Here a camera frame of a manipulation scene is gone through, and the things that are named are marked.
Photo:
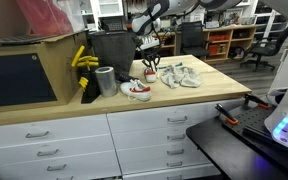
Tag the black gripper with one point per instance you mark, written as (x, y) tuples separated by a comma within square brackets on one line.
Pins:
[(151, 56)]

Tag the teal marker pen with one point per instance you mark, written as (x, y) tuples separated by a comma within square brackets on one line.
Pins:
[(170, 65)]

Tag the black side table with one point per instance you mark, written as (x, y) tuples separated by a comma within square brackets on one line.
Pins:
[(224, 153)]

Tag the wooden shelving unit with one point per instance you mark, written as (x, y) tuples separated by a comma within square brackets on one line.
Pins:
[(230, 31)]

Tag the pink translucent storage bin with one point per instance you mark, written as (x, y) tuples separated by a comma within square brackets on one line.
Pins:
[(44, 16)]

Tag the dark grey shoe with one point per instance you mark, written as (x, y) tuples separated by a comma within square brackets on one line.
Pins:
[(125, 78)]

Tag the silver metal cylinder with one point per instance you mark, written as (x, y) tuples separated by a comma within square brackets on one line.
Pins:
[(106, 81)]

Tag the black perforated breadboard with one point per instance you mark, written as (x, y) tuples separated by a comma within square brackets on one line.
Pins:
[(250, 123)]

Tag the orange storage bin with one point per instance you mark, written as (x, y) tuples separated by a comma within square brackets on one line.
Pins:
[(214, 49)]

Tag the large cardboard box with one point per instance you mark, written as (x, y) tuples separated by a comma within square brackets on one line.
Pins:
[(62, 73)]

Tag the black swivel office chair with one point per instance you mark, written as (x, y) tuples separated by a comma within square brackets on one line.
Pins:
[(267, 48)]

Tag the black tool holder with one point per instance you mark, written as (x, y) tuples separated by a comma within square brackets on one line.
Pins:
[(91, 88)]

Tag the black mesh office chair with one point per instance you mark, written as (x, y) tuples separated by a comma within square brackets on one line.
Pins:
[(194, 40)]

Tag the white metal shelving rack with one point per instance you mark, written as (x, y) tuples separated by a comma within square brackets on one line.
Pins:
[(267, 20)]

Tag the dark grey fabric bag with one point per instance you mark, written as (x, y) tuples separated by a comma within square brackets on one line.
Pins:
[(112, 50)]

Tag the grey crumpled cloth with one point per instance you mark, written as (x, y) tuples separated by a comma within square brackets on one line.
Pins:
[(180, 76)]

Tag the white drawer cabinet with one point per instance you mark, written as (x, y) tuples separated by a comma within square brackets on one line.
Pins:
[(84, 143)]

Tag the white red sneaker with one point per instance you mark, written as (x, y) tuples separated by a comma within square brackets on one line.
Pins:
[(150, 77), (135, 90)]

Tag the white glass door cabinet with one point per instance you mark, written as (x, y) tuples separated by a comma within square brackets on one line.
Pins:
[(109, 8)]

